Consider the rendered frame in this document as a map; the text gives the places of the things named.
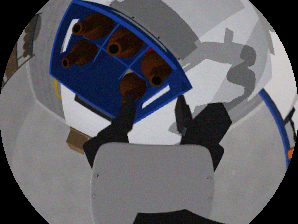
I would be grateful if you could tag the dark blue crate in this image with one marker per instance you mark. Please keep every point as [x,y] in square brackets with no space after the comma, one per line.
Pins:
[93,81]

